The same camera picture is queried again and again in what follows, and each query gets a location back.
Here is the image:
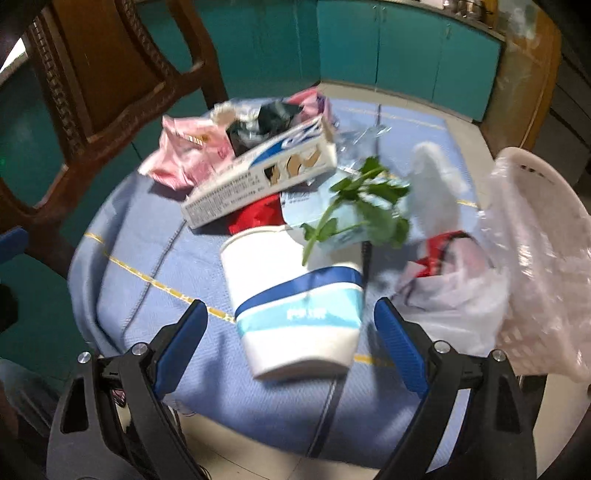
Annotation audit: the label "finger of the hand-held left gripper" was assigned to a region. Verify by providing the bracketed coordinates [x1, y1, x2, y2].
[0, 226, 29, 263]

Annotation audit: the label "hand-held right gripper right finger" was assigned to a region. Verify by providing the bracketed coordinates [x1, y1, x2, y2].
[374, 298, 539, 480]

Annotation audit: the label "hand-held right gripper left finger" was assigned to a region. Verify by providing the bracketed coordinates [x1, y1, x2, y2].
[46, 299, 208, 480]

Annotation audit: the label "white paper cup blue band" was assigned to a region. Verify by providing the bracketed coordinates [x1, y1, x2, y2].
[219, 226, 365, 381]

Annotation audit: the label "red wrapper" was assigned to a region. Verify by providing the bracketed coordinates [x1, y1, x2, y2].
[227, 194, 283, 235]

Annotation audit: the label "pink lined waste basket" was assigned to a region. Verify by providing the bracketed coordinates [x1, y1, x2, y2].
[480, 147, 591, 377]

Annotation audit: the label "white plastic bag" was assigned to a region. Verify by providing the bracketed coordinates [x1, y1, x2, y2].
[392, 142, 509, 356]

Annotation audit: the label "red item in bag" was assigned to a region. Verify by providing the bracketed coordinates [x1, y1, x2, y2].
[414, 231, 468, 278]

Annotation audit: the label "green leafy sprig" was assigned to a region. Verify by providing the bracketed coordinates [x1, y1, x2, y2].
[301, 157, 411, 267]

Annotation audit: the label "white and blue cardboard box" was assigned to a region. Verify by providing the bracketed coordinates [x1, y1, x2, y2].
[180, 115, 339, 230]

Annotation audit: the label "light blue packet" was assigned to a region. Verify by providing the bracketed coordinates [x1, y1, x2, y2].
[281, 187, 370, 256]

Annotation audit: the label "pink plastic wrapper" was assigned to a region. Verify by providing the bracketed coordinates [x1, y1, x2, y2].
[286, 89, 339, 131]
[139, 115, 236, 190]

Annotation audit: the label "carved wooden chair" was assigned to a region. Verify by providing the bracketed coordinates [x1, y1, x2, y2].
[0, 0, 229, 282]

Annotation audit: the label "clear plastic wrap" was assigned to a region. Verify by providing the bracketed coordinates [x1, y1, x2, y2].
[337, 124, 393, 171]

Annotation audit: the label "black plastic bag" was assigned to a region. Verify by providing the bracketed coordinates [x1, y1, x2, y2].
[226, 102, 305, 155]

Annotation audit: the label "teal kitchen cabinets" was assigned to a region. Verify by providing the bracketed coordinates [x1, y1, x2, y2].
[0, 0, 506, 384]

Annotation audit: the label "metal cookware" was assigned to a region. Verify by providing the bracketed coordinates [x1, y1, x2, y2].
[441, 0, 492, 21]

